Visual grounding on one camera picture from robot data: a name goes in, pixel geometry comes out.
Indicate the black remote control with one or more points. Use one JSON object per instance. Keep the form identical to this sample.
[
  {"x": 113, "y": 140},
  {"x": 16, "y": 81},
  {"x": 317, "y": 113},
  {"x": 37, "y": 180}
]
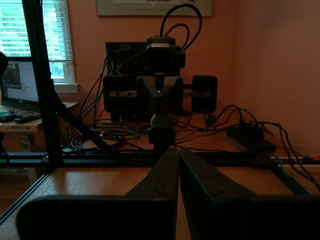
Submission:
[{"x": 27, "y": 119}]

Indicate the framed wall picture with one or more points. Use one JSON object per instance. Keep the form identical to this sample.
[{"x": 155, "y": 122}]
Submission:
[{"x": 150, "y": 7}]

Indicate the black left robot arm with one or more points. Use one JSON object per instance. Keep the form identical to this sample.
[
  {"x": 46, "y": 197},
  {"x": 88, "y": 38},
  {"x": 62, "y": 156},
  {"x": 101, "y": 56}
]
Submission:
[{"x": 162, "y": 135}]

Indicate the computer monitor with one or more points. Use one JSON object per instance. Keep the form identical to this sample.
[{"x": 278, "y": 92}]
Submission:
[{"x": 22, "y": 82}]

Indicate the white power strip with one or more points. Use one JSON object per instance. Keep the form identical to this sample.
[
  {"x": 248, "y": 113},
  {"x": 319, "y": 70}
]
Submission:
[{"x": 287, "y": 158}]

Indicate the black computer mouse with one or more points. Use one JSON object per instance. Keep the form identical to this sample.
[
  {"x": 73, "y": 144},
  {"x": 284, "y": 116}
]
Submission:
[{"x": 7, "y": 117}]

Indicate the light wooden desk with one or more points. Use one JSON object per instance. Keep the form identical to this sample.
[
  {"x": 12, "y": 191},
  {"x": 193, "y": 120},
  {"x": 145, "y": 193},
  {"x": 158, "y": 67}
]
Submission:
[{"x": 37, "y": 127}]

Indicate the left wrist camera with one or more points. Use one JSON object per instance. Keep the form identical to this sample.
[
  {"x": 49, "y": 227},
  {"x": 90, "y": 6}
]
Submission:
[{"x": 161, "y": 41}]

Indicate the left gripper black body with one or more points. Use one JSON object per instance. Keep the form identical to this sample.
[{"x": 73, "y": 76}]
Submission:
[{"x": 162, "y": 60}]

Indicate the black aluminium extrusion frame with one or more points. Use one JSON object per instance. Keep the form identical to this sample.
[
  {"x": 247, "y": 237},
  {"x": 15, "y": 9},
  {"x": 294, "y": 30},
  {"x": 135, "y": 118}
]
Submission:
[{"x": 40, "y": 75}]

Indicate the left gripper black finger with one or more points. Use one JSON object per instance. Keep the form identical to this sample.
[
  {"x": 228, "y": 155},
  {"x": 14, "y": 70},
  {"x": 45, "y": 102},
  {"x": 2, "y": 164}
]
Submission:
[
  {"x": 172, "y": 102},
  {"x": 147, "y": 102}
]

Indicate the black power brick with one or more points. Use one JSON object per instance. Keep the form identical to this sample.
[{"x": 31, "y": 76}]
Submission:
[{"x": 260, "y": 146}]

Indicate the black rounded object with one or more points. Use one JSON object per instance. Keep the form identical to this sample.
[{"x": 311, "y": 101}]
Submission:
[{"x": 3, "y": 62}]

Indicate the window with white blinds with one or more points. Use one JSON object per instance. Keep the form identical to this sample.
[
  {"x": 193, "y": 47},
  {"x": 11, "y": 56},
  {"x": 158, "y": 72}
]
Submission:
[{"x": 57, "y": 30}]

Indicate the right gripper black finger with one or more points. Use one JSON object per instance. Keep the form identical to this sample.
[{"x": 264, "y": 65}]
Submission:
[
  {"x": 200, "y": 180},
  {"x": 160, "y": 180}
]

